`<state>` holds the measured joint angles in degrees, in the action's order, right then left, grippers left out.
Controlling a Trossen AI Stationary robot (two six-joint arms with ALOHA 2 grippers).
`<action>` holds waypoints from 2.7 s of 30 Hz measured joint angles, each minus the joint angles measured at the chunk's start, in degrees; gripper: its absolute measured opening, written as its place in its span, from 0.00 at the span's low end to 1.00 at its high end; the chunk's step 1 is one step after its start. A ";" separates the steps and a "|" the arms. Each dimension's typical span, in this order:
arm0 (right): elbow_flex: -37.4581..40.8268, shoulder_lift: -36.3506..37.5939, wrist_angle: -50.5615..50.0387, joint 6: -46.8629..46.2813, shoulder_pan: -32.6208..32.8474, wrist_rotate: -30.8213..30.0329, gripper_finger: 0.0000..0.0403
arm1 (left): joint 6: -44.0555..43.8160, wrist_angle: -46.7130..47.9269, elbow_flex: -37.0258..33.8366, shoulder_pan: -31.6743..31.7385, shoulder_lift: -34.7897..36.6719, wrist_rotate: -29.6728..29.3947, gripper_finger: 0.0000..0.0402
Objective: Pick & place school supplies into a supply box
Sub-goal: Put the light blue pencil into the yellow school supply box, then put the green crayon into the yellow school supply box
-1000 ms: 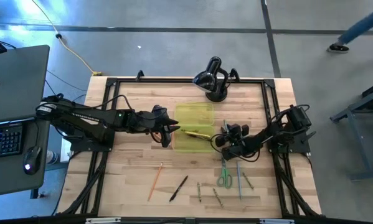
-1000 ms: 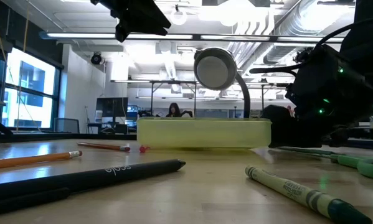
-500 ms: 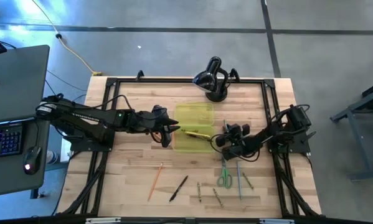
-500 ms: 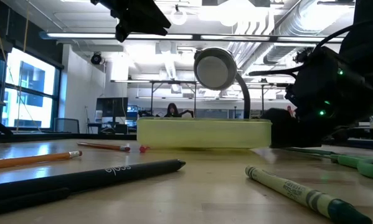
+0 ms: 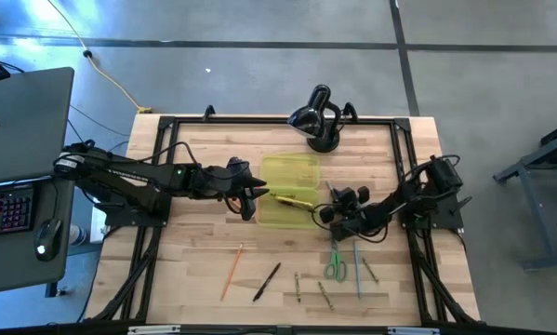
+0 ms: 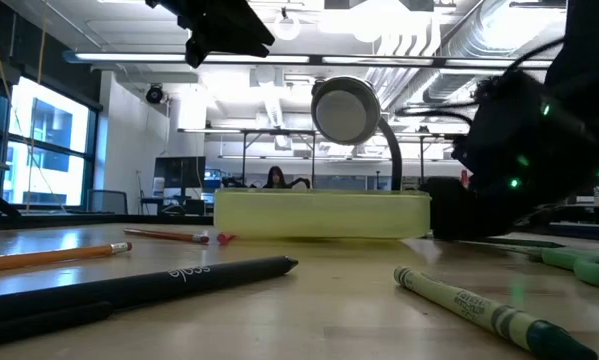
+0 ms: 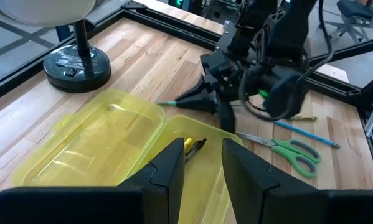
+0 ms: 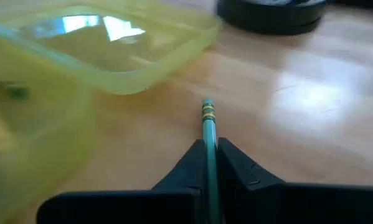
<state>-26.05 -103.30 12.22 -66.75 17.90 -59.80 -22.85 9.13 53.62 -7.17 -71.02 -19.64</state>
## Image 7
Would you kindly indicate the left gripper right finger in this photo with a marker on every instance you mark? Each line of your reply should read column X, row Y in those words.
column 298, row 208

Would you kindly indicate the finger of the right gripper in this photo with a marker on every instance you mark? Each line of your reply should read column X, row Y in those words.
column 200, row 87
column 201, row 101

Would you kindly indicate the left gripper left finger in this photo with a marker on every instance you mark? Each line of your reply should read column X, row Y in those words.
column 80, row 208

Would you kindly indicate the teal pencil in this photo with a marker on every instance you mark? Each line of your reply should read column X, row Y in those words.
column 169, row 103

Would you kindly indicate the yellow translucent supply box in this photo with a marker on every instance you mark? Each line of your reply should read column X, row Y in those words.
column 96, row 140

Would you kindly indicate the blue pencil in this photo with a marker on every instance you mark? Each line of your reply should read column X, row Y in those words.
column 307, row 134

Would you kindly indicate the golden brown crayon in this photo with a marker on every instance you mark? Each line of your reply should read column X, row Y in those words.
column 301, row 119

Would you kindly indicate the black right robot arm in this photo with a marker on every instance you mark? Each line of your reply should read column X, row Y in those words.
column 289, row 31

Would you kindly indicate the black desk lamp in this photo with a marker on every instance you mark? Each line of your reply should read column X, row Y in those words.
column 77, row 68

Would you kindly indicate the office chair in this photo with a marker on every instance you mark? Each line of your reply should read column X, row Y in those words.
column 354, row 9

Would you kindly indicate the black table frame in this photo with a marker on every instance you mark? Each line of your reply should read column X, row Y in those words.
column 180, row 29

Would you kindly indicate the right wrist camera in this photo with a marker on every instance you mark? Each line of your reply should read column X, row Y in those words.
column 286, row 93

